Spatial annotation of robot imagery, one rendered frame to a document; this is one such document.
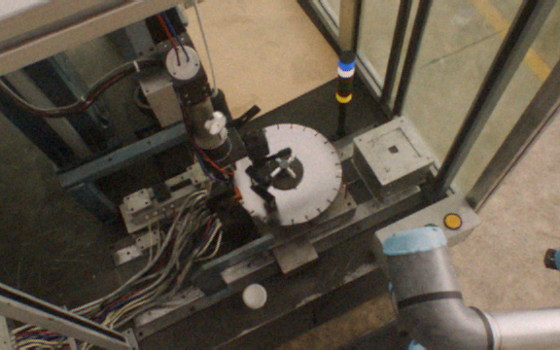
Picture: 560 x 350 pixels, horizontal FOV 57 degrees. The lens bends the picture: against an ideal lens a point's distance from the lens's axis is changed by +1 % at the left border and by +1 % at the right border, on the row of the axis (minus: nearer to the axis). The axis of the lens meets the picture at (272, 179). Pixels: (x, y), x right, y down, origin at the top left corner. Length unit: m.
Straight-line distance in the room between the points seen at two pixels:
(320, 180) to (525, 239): 1.33
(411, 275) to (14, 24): 0.75
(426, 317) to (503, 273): 1.58
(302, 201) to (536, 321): 0.68
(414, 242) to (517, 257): 1.61
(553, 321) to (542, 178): 1.70
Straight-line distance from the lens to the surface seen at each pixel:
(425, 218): 1.51
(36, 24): 0.39
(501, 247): 2.53
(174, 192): 1.62
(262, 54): 1.98
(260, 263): 1.59
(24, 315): 1.12
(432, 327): 0.94
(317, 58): 1.95
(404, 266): 0.96
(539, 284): 2.54
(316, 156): 1.51
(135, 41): 1.06
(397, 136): 1.62
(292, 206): 1.44
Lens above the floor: 2.28
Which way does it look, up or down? 64 degrees down
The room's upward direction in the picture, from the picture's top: 11 degrees counter-clockwise
